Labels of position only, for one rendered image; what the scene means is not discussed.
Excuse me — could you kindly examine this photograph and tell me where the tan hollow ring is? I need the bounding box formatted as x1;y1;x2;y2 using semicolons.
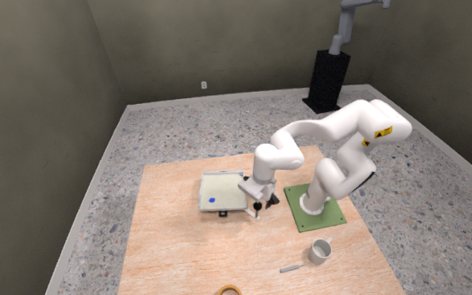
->
217;285;242;295

